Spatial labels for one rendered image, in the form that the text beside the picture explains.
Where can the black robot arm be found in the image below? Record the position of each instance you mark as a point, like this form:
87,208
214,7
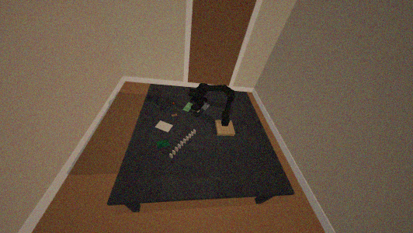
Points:
203,88

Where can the green rectangular block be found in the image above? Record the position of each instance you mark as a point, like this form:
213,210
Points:
187,107

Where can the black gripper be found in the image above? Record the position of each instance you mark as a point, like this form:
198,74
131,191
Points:
199,104

